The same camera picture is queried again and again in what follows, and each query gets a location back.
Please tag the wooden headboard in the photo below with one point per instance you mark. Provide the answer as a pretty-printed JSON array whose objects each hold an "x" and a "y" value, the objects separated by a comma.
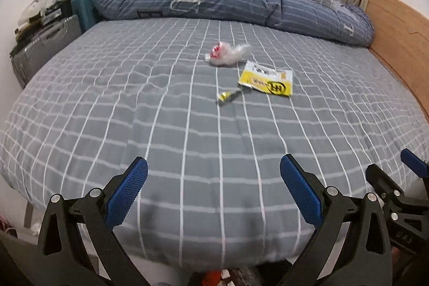
[{"x": 402, "y": 38}]

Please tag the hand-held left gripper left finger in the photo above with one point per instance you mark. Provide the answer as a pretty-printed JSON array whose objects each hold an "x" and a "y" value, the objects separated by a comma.
[{"x": 129, "y": 192}]

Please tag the grey suitcase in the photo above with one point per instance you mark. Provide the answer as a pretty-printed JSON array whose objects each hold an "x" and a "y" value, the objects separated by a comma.
[{"x": 47, "y": 44}]

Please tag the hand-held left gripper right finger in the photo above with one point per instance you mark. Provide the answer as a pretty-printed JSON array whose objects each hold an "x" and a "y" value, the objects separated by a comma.
[{"x": 298, "y": 190}]

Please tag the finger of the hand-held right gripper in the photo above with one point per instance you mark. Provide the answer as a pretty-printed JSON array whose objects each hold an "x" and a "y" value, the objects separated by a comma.
[
  {"x": 415, "y": 162},
  {"x": 385, "y": 183}
]

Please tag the yellow snack packet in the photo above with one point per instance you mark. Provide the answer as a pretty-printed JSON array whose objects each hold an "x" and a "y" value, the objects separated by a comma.
[{"x": 268, "y": 80}]

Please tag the grey checked bed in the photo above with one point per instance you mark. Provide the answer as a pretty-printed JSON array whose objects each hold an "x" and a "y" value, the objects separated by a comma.
[{"x": 134, "y": 105}]

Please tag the clear wrapper red print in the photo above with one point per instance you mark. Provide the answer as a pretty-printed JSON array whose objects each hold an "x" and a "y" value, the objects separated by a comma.
[{"x": 224, "y": 54}]

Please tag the small yellow wrapper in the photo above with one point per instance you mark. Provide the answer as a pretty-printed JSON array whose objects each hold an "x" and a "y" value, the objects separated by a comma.
[{"x": 228, "y": 95}]

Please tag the teal suitcase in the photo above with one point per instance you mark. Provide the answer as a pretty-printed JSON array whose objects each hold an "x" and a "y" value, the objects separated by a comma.
[{"x": 83, "y": 11}]

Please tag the blue striped duvet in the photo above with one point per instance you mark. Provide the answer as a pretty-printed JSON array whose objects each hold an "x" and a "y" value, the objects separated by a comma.
[{"x": 218, "y": 1}]

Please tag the black lined trash bin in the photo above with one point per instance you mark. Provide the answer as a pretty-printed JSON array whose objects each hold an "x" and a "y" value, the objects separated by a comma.
[{"x": 258, "y": 277}]

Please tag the white rounded item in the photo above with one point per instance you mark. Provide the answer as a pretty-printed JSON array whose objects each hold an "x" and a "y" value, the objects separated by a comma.
[{"x": 32, "y": 9}]

